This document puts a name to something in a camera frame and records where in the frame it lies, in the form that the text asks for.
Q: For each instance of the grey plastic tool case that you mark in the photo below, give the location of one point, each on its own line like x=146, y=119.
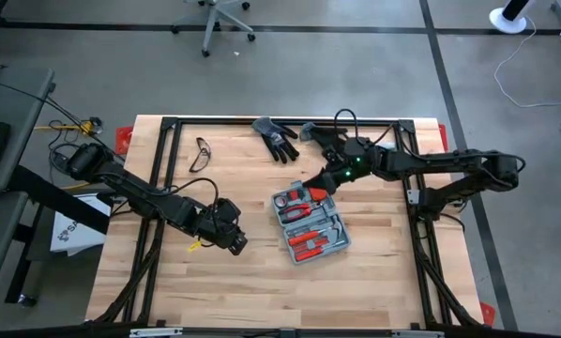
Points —
x=329, y=213

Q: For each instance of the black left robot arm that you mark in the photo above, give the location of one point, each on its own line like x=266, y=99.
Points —
x=140, y=192

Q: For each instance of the hex key set red holder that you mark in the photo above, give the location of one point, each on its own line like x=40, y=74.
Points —
x=293, y=193

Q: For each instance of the black diagonal bar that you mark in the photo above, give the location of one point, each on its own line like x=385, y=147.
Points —
x=55, y=199

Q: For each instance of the black power adapter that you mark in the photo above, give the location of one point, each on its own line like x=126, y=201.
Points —
x=58, y=160

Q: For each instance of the yellow tag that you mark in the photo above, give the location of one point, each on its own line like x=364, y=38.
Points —
x=194, y=246

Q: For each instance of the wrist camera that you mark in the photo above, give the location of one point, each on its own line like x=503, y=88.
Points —
x=333, y=155
x=238, y=244

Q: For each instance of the white cardboard box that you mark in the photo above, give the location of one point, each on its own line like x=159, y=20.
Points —
x=74, y=235

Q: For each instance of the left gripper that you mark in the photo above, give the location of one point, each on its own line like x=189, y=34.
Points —
x=222, y=223

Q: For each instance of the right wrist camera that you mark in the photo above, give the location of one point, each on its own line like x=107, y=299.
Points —
x=333, y=155

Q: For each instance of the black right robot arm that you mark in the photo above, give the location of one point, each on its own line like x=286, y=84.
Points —
x=440, y=162

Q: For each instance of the white round stand base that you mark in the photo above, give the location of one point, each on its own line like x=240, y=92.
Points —
x=505, y=21

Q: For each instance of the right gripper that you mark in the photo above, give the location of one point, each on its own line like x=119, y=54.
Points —
x=340, y=177

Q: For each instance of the silver bracket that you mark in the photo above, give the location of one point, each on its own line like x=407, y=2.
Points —
x=416, y=334
x=156, y=333

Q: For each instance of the black work glove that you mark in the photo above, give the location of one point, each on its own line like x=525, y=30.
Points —
x=278, y=141
x=320, y=133

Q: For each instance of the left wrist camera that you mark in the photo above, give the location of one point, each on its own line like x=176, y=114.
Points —
x=238, y=244

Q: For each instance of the clear safety glasses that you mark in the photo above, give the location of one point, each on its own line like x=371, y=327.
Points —
x=199, y=162

